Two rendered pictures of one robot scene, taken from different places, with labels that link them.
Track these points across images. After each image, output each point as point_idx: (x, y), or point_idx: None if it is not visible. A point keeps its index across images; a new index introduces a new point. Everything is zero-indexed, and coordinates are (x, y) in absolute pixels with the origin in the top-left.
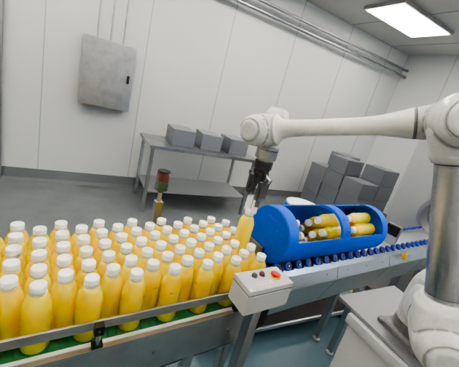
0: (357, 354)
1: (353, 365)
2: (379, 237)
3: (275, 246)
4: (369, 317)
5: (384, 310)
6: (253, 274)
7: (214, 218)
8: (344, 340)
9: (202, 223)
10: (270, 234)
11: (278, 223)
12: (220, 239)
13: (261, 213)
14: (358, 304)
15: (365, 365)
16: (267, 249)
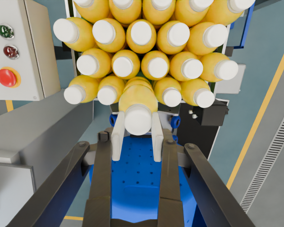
0: (10, 140)
1: (18, 134)
2: None
3: (121, 152)
4: None
5: (3, 197)
6: None
7: (225, 77)
8: (27, 142)
9: (211, 29)
10: (138, 161)
11: (125, 184)
12: (136, 34)
13: (183, 179)
14: (14, 179)
15: (2, 138)
16: (136, 144)
